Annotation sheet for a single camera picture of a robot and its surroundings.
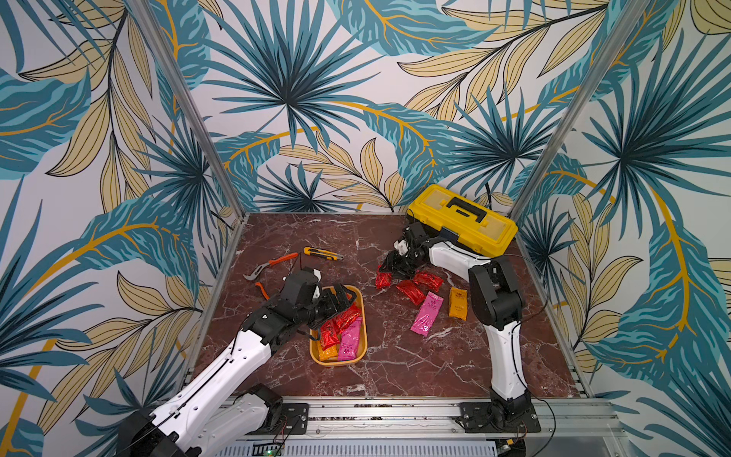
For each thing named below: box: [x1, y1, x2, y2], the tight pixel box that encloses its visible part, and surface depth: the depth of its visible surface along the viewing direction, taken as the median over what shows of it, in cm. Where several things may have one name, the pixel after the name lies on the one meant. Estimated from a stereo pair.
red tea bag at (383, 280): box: [375, 272, 394, 290], surface depth 100 cm
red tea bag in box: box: [319, 304, 362, 350], surface depth 86 cm
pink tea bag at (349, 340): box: [338, 316, 363, 361], surface depth 85 cm
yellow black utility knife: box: [302, 246, 345, 261], surface depth 108 cm
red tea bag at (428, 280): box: [413, 271, 445, 293], surface depth 100 cm
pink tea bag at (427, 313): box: [410, 291, 445, 338], surface depth 92 cm
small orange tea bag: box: [318, 344, 338, 361], surface depth 83 cm
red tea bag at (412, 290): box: [395, 279, 426, 306], surface depth 97 cm
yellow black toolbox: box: [406, 184, 519, 258], surface depth 98 cm
